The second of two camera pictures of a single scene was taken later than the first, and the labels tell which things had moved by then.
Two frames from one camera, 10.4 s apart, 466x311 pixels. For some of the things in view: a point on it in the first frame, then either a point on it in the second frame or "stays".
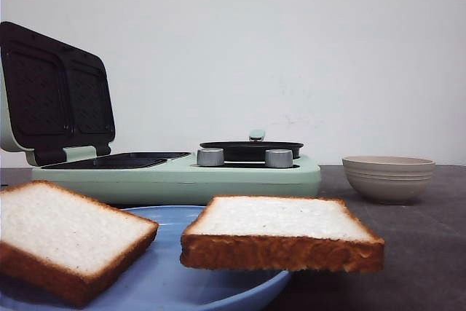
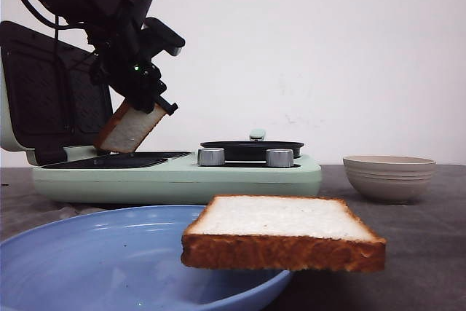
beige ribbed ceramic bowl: [389, 179] stays
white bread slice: [59, 246] to [128, 128]
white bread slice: [281, 234] stays
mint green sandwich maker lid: [53, 95] stays
